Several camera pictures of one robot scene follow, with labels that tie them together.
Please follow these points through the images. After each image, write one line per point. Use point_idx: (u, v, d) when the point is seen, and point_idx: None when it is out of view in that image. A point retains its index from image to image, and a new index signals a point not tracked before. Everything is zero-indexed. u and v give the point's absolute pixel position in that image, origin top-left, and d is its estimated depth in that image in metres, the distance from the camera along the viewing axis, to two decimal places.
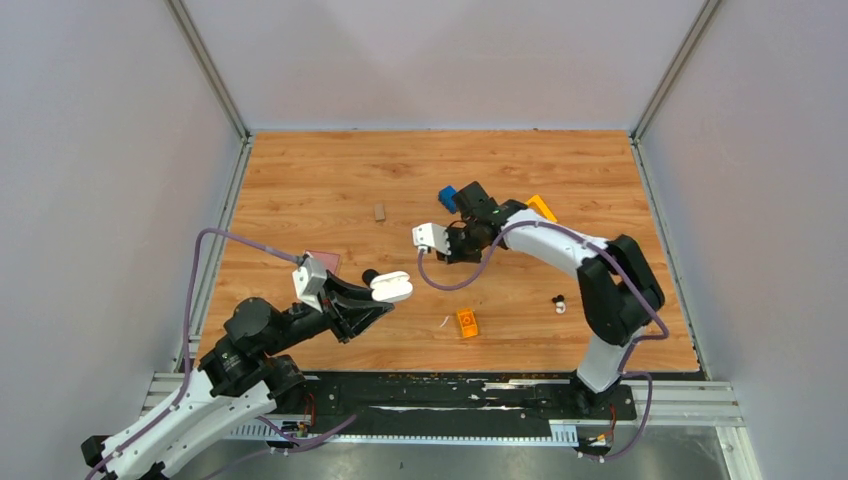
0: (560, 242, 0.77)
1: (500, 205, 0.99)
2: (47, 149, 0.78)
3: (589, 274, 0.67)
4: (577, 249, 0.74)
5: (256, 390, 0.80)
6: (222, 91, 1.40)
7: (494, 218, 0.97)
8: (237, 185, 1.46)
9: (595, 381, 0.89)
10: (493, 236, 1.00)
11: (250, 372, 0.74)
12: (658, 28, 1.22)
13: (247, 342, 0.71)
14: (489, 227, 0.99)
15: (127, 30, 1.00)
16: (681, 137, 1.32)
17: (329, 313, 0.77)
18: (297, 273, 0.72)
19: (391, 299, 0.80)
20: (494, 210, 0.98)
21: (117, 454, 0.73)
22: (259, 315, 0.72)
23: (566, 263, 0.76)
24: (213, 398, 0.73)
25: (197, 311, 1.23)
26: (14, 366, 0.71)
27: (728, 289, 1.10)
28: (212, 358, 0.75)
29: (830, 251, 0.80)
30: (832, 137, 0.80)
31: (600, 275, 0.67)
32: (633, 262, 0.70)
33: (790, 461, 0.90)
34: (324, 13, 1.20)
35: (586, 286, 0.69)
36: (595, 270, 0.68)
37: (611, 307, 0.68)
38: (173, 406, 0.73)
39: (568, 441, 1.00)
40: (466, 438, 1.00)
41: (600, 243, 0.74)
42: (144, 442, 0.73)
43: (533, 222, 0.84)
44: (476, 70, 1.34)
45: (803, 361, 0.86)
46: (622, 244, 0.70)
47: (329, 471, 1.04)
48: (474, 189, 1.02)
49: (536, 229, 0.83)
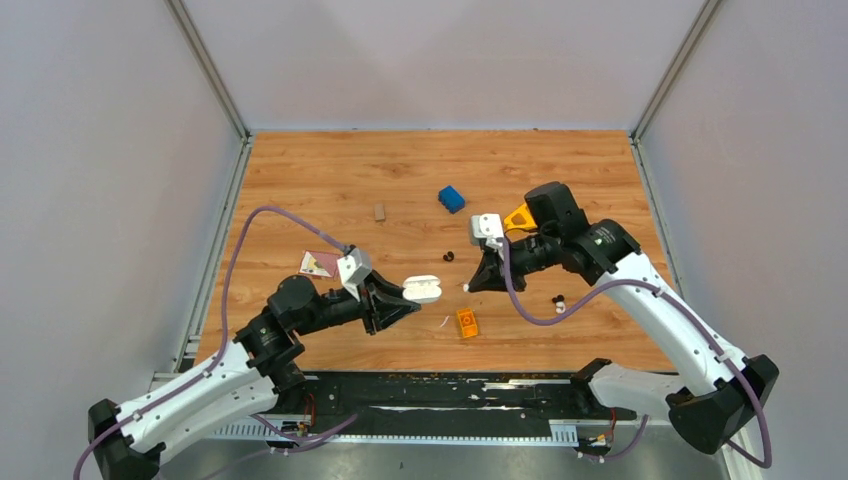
0: (688, 341, 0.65)
1: (598, 229, 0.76)
2: (47, 148, 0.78)
3: (722, 404, 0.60)
4: (711, 362, 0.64)
5: (263, 383, 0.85)
6: (222, 91, 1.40)
7: (598, 250, 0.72)
8: (237, 185, 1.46)
9: (607, 403, 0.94)
10: (583, 271, 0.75)
11: (285, 350, 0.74)
12: (658, 27, 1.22)
13: (288, 316, 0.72)
14: (585, 258, 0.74)
15: (127, 29, 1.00)
16: (681, 137, 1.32)
17: (364, 304, 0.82)
18: (343, 261, 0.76)
19: (419, 300, 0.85)
20: (596, 238, 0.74)
21: (137, 417, 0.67)
22: (302, 291, 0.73)
23: (684, 364, 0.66)
24: (249, 369, 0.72)
25: (197, 312, 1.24)
26: (14, 365, 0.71)
27: (728, 289, 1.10)
28: (249, 332, 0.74)
29: (829, 251, 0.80)
30: (832, 136, 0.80)
31: (732, 409, 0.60)
32: (761, 392, 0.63)
33: (791, 461, 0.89)
34: (324, 12, 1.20)
35: (707, 407, 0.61)
36: (727, 398, 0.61)
37: (721, 435, 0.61)
38: (207, 373, 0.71)
39: (568, 441, 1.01)
40: (466, 438, 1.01)
41: (737, 360, 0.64)
42: (169, 406, 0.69)
43: (656, 288, 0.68)
44: (476, 70, 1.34)
45: (804, 361, 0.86)
46: (764, 370, 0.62)
47: (329, 471, 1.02)
48: (566, 195, 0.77)
49: (657, 299, 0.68)
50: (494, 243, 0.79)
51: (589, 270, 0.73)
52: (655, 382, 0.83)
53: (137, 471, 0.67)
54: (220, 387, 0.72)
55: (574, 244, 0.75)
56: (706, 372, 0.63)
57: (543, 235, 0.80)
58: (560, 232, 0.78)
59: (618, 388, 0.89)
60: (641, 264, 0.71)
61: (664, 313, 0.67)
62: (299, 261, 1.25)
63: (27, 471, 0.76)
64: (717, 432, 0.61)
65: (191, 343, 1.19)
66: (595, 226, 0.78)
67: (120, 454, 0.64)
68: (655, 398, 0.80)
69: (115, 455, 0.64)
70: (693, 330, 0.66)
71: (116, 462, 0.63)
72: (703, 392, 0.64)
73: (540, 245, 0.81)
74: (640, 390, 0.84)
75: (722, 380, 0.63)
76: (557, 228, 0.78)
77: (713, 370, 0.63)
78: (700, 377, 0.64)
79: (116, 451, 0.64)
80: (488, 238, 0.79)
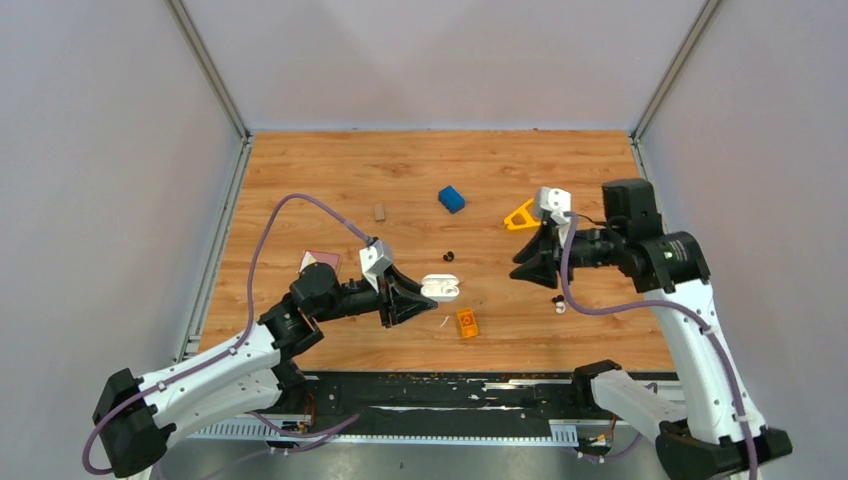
0: (711, 388, 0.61)
1: (672, 241, 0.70)
2: (48, 146, 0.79)
3: (719, 462, 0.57)
4: (727, 416, 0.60)
5: (270, 376, 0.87)
6: (222, 90, 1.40)
7: (664, 263, 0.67)
8: (237, 185, 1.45)
9: (600, 403, 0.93)
10: (638, 278, 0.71)
11: (305, 336, 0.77)
12: (658, 28, 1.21)
13: (310, 304, 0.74)
14: (646, 265, 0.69)
15: (127, 30, 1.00)
16: (681, 138, 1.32)
17: (382, 296, 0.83)
18: (365, 252, 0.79)
19: (435, 298, 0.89)
20: (667, 250, 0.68)
21: (162, 387, 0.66)
22: (323, 278, 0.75)
23: (696, 407, 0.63)
24: (273, 352, 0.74)
25: (197, 311, 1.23)
26: (14, 365, 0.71)
27: (725, 291, 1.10)
28: (275, 314, 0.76)
29: (829, 252, 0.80)
30: (834, 136, 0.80)
31: (727, 467, 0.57)
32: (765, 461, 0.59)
33: (790, 463, 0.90)
34: (325, 13, 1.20)
35: (701, 454, 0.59)
36: (726, 453, 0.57)
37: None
38: (233, 350, 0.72)
39: (568, 441, 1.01)
40: (466, 438, 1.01)
41: (755, 426, 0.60)
42: (193, 380, 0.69)
43: (705, 326, 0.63)
44: (476, 70, 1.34)
45: (804, 360, 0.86)
46: None
47: (329, 471, 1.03)
48: (644, 194, 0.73)
49: (700, 337, 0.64)
50: (558, 216, 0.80)
51: (645, 278, 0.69)
52: (656, 404, 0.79)
53: (150, 444, 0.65)
54: (244, 367, 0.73)
55: (639, 247, 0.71)
56: (716, 423, 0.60)
57: (610, 232, 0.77)
58: (628, 231, 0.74)
59: (619, 398, 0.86)
60: (701, 296, 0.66)
61: (700, 353, 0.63)
62: (298, 261, 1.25)
63: (26, 470, 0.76)
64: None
65: (191, 343, 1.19)
66: (670, 236, 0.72)
67: (142, 423, 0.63)
68: (651, 424, 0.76)
69: (137, 423, 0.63)
70: (723, 379, 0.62)
71: (138, 431, 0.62)
72: (703, 438, 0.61)
73: (602, 240, 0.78)
74: (639, 411, 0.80)
75: (728, 437, 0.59)
76: (626, 226, 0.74)
77: (724, 425, 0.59)
78: (706, 426, 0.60)
79: (137, 420, 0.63)
80: (553, 211, 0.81)
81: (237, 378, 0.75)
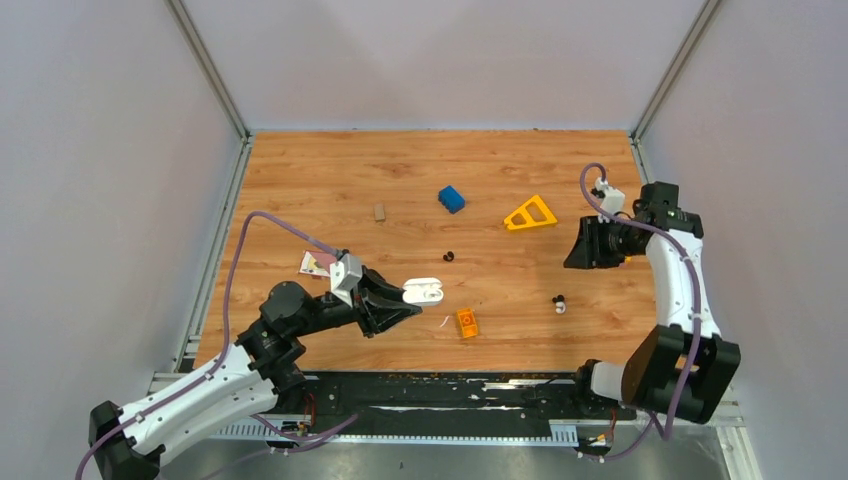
0: (677, 292, 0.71)
1: (678, 207, 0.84)
2: (48, 146, 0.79)
3: (663, 337, 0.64)
4: (683, 313, 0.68)
5: (264, 384, 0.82)
6: (222, 91, 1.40)
7: (666, 218, 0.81)
8: (237, 185, 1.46)
9: (593, 388, 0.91)
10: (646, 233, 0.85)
11: (285, 353, 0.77)
12: (657, 27, 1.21)
13: (281, 323, 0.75)
14: (648, 219, 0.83)
15: (127, 30, 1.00)
16: (681, 137, 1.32)
17: (359, 308, 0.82)
18: (334, 268, 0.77)
19: (418, 303, 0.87)
20: (671, 210, 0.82)
21: (139, 419, 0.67)
22: (294, 296, 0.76)
23: (661, 311, 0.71)
24: (251, 372, 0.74)
25: (197, 311, 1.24)
26: (14, 365, 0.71)
27: (724, 290, 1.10)
28: (251, 335, 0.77)
29: (828, 253, 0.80)
30: (834, 135, 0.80)
31: (671, 345, 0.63)
32: (710, 366, 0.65)
33: (790, 463, 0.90)
34: (324, 13, 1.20)
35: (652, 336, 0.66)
36: (675, 334, 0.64)
37: (650, 372, 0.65)
38: (209, 375, 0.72)
39: (568, 441, 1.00)
40: (466, 438, 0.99)
41: (707, 329, 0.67)
42: (171, 408, 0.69)
43: (683, 252, 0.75)
44: (475, 70, 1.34)
45: (804, 357, 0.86)
46: (723, 346, 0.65)
47: (329, 471, 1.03)
48: (667, 186, 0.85)
49: (679, 261, 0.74)
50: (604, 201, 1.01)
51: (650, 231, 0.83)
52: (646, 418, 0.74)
53: (136, 472, 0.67)
54: (221, 391, 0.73)
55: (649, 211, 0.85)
56: (672, 315, 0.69)
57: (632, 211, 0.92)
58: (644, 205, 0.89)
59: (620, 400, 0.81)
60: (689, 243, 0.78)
61: (675, 270, 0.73)
62: (298, 261, 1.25)
63: (29, 470, 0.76)
64: (652, 369, 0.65)
65: (191, 343, 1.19)
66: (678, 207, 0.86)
67: (122, 456, 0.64)
68: None
69: (119, 456, 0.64)
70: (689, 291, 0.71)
71: (119, 463, 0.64)
72: None
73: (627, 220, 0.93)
74: None
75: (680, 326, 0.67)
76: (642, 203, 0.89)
77: (680, 318, 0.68)
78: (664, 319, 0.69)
79: (119, 452, 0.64)
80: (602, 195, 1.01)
81: (220, 400, 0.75)
